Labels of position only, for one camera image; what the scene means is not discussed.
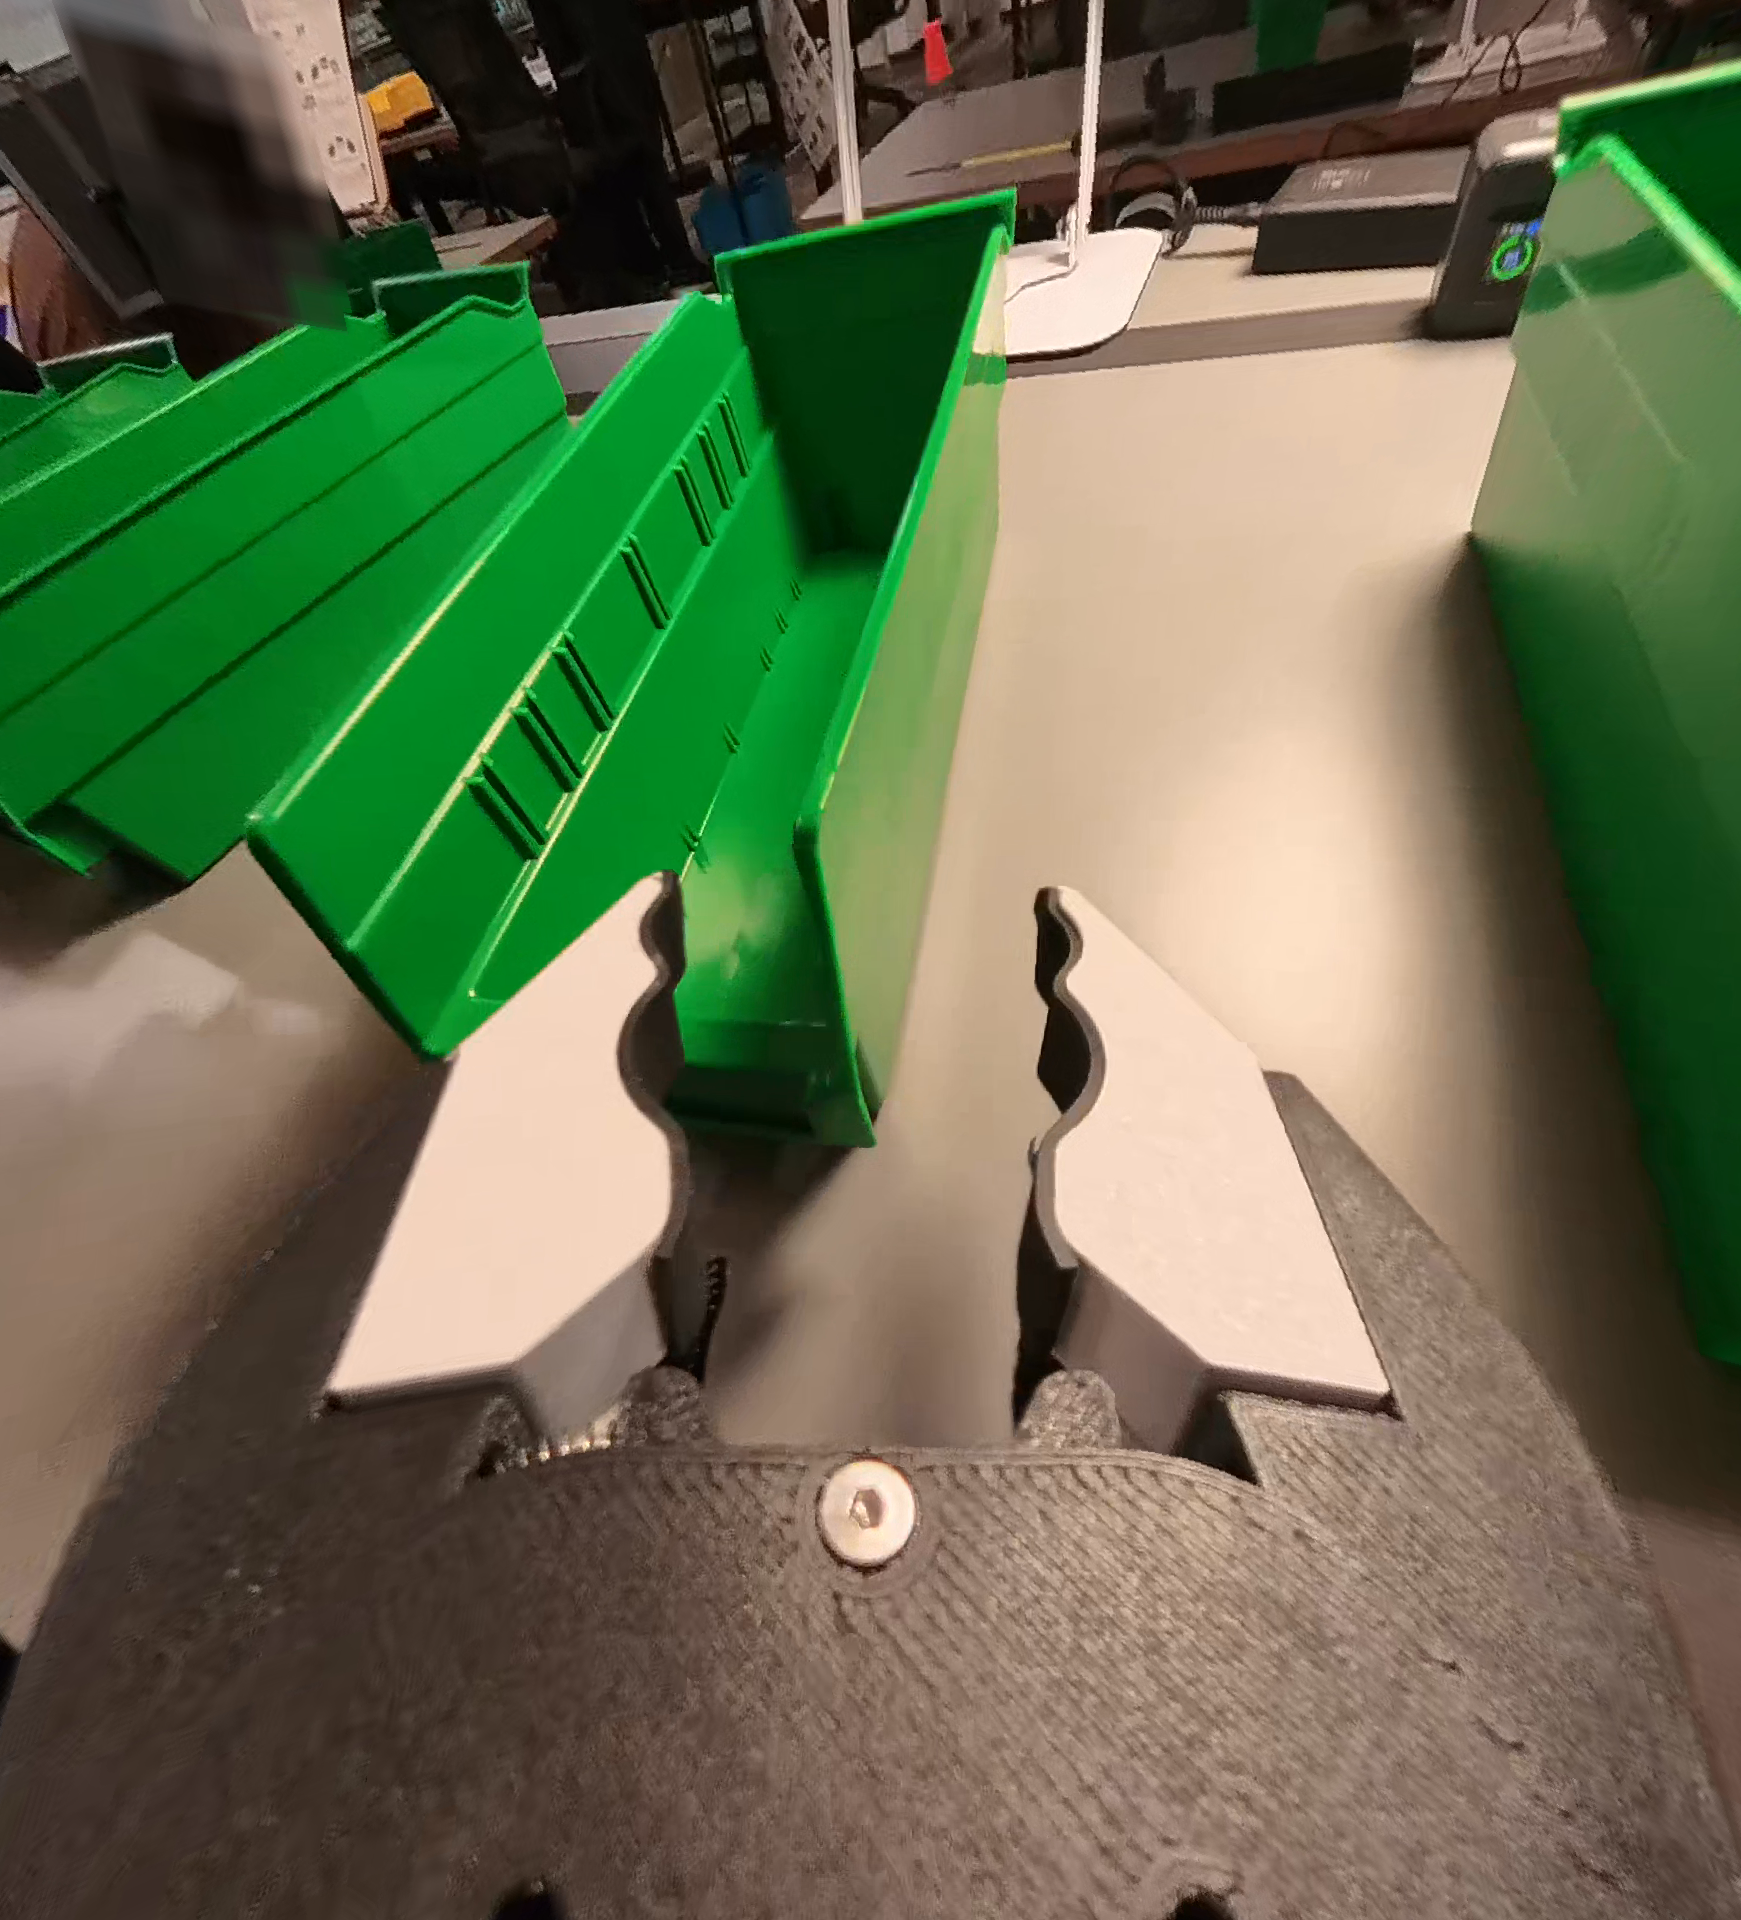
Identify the grey electronic device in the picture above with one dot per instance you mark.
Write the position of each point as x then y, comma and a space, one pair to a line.
1486, 226

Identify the green plastic bin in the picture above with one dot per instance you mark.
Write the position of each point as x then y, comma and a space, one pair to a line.
872, 450
15, 428
1665, 751
241, 630

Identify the black headphones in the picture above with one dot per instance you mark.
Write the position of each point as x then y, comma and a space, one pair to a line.
1148, 188

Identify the black box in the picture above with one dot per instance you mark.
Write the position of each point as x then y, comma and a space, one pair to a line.
1359, 212

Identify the white and wood document stand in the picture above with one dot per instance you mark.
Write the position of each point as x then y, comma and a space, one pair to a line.
1079, 300

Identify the teal storage tub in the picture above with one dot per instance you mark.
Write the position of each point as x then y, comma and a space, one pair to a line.
739, 212

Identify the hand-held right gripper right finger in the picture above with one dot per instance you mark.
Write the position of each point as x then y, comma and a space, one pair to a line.
1201, 1200

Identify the grey background table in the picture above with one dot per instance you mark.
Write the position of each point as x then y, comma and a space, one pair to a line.
1187, 126

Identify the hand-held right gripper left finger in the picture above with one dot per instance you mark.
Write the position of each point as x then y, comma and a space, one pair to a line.
527, 1200

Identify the black bar device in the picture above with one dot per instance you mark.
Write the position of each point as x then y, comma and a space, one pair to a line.
1312, 83

